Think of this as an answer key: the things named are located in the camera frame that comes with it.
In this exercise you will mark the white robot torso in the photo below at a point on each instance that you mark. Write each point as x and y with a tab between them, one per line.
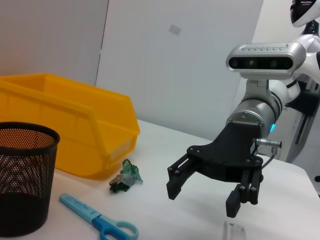
308	130

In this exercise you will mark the blue scissors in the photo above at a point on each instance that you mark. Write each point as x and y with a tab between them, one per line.
100	220

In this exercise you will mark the yellow plastic bin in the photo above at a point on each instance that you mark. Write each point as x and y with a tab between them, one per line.
62	112

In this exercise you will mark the green plastic wrapper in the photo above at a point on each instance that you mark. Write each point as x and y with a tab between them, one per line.
126	176

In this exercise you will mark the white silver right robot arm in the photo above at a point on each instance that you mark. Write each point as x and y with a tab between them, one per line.
252	110

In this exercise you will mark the white black robot head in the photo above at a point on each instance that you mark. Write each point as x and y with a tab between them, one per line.
303	12

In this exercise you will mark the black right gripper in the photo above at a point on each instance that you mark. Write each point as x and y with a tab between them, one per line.
235	155

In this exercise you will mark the clear plastic ruler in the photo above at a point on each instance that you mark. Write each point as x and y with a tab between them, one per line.
233	231

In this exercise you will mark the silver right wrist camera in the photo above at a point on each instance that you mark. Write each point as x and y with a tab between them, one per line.
265	62

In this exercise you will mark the black mesh pen holder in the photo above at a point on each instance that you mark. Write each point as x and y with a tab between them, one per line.
25	175

